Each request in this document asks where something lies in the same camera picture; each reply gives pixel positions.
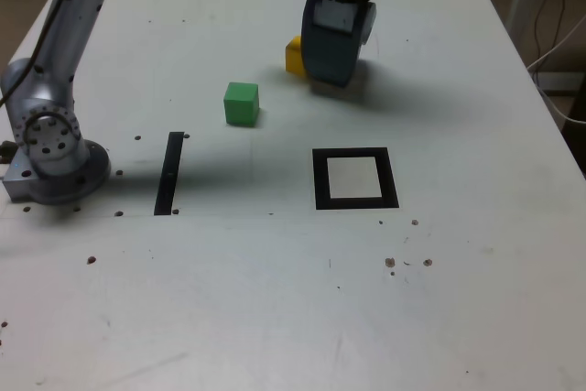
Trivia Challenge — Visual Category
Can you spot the yellow cube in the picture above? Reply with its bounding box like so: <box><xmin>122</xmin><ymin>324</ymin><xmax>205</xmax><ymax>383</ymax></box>
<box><xmin>284</xmin><ymin>35</ymin><xmax>309</xmax><ymax>79</ymax></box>

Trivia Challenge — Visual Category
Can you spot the black tape square outline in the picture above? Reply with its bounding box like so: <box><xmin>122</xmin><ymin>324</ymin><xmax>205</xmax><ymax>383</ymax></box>
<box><xmin>311</xmin><ymin>147</ymin><xmax>401</xmax><ymax>212</ymax></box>

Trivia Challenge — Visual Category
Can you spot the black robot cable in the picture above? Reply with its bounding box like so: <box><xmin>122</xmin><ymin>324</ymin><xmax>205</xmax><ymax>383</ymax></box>
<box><xmin>0</xmin><ymin>0</ymin><xmax>75</xmax><ymax>108</ymax></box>

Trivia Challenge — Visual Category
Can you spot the black tape strip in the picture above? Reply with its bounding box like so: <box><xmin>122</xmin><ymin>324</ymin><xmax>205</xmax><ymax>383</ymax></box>
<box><xmin>152</xmin><ymin>130</ymin><xmax>186</xmax><ymax>217</ymax></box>

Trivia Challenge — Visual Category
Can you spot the green cube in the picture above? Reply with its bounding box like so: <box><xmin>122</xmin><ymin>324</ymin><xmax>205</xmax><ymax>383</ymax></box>
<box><xmin>222</xmin><ymin>81</ymin><xmax>262</xmax><ymax>128</ymax></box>

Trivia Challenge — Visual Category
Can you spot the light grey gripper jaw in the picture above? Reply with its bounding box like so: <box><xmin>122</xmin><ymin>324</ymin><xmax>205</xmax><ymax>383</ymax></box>
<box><xmin>362</xmin><ymin>1</ymin><xmax>378</xmax><ymax>47</ymax></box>

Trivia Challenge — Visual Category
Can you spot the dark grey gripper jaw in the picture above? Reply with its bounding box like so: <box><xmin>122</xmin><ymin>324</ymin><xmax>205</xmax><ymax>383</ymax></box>
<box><xmin>300</xmin><ymin>0</ymin><xmax>371</xmax><ymax>89</ymax></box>

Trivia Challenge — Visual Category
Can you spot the white cable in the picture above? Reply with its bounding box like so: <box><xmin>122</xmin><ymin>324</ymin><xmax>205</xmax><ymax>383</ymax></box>
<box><xmin>526</xmin><ymin>10</ymin><xmax>586</xmax><ymax>126</ymax></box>

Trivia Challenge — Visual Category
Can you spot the white wall trunking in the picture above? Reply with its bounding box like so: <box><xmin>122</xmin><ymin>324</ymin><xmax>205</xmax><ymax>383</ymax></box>
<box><xmin>534</xmin><ymin>70</ymin><xmax>586</xmax><ymax>93</ymax></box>

